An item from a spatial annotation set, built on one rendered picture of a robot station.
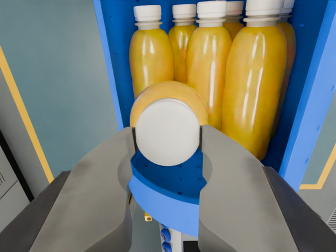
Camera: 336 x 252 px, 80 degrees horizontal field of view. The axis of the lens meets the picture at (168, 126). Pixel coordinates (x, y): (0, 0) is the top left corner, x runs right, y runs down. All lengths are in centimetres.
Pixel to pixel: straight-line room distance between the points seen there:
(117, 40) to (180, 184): 24
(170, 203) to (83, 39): 135
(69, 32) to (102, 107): 53
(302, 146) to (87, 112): 154
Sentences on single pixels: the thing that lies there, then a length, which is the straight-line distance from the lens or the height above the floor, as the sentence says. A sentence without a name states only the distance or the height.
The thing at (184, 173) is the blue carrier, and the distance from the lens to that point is 35.
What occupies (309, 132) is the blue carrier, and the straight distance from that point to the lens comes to 24.
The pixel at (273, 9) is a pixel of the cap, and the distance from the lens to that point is 27.
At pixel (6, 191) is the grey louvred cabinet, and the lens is 219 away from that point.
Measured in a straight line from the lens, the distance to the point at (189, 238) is 76.
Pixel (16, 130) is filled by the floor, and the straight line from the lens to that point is 204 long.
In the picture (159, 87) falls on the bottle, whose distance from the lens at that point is 16.
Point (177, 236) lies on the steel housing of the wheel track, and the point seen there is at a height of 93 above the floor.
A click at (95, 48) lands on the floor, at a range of 148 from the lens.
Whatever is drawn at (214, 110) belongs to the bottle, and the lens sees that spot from 32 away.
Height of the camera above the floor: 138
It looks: 61 degrees down
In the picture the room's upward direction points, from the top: 177 degrees counter-clockwise
